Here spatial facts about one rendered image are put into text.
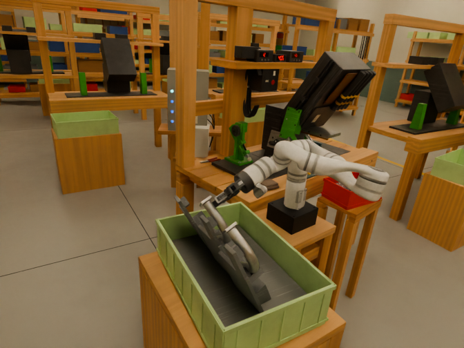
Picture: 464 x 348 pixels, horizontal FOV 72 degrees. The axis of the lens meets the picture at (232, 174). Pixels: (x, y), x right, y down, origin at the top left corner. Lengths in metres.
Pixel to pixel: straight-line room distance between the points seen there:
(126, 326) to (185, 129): 1.27
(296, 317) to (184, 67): 1.42
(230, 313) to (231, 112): 1.43
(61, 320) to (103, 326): 0.27
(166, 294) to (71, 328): 1.15
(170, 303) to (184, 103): 1.16
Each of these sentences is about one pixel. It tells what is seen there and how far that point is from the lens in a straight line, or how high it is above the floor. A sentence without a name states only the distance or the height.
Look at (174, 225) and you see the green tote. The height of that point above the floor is 0.92.
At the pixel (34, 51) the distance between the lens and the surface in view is 8.48.
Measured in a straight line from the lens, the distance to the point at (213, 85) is 9.77.
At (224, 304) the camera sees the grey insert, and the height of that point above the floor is 0.85.
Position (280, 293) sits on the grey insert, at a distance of 1.23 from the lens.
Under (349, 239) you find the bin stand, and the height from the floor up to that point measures 0.63.
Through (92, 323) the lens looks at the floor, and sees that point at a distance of 2.34.
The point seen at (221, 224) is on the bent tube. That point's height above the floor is 1.11.
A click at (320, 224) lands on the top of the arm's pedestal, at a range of 1.67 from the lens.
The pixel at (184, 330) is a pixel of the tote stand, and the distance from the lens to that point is 1.17.
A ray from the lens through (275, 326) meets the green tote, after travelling 1.07.
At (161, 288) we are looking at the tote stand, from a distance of 1.31.
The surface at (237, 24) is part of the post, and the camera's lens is 2.17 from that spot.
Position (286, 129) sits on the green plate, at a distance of 2.21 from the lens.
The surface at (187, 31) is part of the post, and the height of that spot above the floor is 1.69.
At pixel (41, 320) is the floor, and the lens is 2.46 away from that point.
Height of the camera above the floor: 1.67
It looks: 23 degrees down
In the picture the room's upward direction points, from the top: 4 degrees clockwise
